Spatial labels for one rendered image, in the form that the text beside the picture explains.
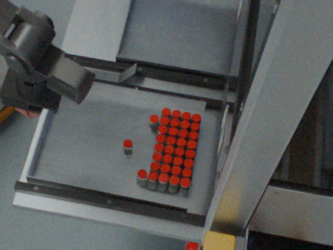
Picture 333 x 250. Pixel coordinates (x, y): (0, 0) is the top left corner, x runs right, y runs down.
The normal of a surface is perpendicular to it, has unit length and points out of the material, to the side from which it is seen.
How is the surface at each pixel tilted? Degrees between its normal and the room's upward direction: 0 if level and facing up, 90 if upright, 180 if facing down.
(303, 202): 90
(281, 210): 90
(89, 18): 0
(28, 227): 0
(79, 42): 0
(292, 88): 90
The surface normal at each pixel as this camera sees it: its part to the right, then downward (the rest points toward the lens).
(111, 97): 0.03, -0.48
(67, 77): 0.11, -0.20
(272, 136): -0.18, 0.86
